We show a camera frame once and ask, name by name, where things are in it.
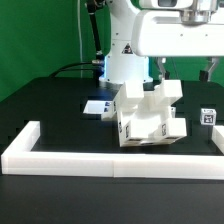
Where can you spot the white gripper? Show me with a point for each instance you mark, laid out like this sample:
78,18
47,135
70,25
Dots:
162,34

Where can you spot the white chair back part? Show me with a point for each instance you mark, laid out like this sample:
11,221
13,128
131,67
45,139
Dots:
132,97

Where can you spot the white chair seat part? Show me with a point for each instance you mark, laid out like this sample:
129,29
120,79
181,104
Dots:
145,124

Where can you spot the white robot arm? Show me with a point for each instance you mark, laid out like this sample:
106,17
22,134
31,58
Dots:
121,63

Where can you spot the white tag sheet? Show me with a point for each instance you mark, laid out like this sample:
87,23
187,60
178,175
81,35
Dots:
97,107

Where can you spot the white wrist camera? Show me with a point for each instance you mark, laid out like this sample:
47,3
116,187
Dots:
165,4

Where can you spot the white U-shaped fence frame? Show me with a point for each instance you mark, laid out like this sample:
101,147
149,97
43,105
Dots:
20,158

